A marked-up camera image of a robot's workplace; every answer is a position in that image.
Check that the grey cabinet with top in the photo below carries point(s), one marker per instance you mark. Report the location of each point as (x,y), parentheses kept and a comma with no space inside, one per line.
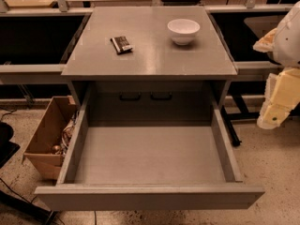
(197,74)

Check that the brown cardboard box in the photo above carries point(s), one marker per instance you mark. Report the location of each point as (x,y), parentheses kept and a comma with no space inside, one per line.
(43,148)

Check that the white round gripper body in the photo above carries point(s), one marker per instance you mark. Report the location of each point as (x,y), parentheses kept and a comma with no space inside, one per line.
(289,41)

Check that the grey open top drawer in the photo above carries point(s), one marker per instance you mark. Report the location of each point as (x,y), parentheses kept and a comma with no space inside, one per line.
(156,167)

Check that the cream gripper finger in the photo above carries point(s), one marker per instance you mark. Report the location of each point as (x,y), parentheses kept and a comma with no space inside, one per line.
(266,43)
(282,95)

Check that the black drawer handle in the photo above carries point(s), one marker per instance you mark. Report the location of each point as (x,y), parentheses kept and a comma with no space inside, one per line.
(129,96)
(161,96)

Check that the white ceramic bowl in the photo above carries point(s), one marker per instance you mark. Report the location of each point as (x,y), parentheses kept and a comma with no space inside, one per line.
(183,31)

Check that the dark chocolate rxbar wrapper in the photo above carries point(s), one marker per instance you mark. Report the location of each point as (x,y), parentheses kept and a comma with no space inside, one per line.
(121,45)

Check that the black left drawer handle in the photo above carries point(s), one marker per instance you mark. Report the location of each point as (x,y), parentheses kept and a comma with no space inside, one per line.
(129,96)

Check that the black right drawer handle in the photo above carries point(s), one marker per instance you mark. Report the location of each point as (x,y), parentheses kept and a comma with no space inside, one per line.
(161,96)

